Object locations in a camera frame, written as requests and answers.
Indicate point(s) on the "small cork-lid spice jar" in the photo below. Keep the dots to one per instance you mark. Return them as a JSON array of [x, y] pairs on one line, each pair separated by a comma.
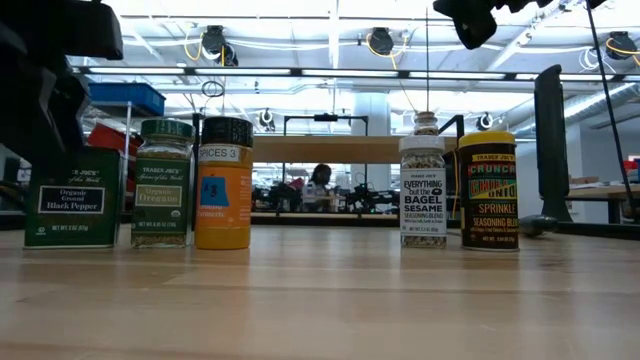
[[425, 125]]

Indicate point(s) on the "person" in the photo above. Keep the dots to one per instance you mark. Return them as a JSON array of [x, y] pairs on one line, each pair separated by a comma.
[[318, 187]]

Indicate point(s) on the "orange black-lid spice bottle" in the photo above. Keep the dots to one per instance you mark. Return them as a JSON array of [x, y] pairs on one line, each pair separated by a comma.
[[223, 200]]

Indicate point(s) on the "tall black panel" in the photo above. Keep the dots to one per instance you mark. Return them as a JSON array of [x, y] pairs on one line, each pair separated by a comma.
[[550, 145]]

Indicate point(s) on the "green black pepper tin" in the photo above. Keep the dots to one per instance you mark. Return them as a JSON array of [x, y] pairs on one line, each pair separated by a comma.
[[72, 200]]

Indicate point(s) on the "wooden workbench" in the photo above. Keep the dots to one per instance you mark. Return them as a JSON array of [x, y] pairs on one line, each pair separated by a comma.
[[600, 192]]

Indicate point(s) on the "white-lid bagel seasoning jar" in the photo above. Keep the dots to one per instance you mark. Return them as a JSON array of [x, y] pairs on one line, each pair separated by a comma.
[[422, 200]]

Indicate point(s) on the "metal bin rack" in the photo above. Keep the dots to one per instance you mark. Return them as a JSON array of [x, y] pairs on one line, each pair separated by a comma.
[[127, 135]]

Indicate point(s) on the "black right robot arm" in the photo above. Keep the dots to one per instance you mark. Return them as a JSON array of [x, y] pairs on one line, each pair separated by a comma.
[[540, 3]]

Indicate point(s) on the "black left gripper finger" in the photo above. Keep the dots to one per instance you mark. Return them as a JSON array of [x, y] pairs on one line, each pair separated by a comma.
[[40, 110]]

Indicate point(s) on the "blue storage bin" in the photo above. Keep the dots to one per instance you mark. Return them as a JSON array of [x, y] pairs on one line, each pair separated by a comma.
[[127, 97]]

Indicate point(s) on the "red storage bin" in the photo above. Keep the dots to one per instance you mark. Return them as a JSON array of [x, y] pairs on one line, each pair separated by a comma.
[[107, 137]]

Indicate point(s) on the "distant black camera frame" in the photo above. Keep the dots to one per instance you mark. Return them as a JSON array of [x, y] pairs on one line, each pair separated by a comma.
[[326, 117]]

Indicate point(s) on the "green-lid oregano jar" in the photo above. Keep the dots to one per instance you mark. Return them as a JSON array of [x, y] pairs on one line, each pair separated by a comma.
[[162, 195]]

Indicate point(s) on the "thin black slanted rod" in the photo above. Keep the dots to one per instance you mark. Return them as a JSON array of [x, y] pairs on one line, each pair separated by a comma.
[[611, 115]]

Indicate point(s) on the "yellow-lid chili onion bottle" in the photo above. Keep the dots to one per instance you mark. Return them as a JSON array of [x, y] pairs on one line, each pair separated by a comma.
[[489, 200]]

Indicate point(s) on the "wooden shelf with black legs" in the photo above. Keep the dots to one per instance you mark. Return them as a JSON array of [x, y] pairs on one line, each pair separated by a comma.
[[325, 149]]

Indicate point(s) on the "black aluminium table frame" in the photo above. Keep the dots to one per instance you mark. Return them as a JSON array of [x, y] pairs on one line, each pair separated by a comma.
[[325, 220]]

